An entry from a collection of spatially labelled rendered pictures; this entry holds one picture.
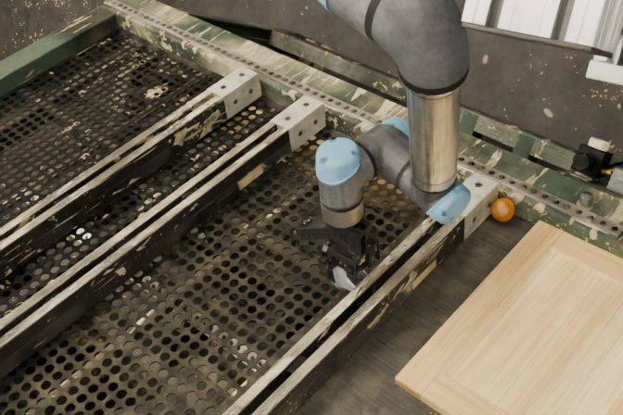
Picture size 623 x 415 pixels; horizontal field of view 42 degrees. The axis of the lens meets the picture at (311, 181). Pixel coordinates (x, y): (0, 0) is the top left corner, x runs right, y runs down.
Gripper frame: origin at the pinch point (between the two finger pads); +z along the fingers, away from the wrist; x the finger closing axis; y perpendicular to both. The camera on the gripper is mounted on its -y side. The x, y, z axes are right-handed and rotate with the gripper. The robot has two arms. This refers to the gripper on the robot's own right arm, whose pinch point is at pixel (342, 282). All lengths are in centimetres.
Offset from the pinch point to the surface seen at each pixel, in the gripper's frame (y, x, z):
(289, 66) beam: -57, 47, -3
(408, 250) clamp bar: 7.5, 11.5, -4.3
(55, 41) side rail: -123, 18, -2
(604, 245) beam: 35, 38, -1
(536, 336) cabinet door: 35.7, 12.0, 0.6
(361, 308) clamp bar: 9.7, -5.6, -4.9
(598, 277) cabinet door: 37.8, 31.1, 0.6
